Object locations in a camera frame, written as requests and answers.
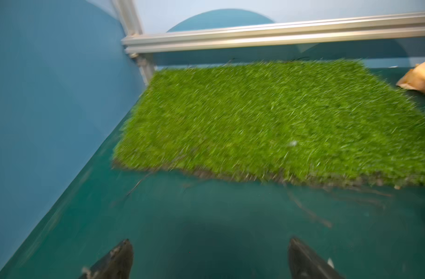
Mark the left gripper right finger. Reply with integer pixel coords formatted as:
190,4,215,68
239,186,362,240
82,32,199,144
288,237,343,279

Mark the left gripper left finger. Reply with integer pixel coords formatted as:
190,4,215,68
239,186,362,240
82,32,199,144
80,239,134,279

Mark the peach rosebud stem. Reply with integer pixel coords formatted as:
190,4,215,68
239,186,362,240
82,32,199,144
396,62,425,94

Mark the green artificial grass mat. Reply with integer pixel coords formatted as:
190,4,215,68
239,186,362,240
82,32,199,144
113,60,425,186

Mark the horizontal aluminium frame bar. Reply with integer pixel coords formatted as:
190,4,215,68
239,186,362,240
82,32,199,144
122,12,425,54

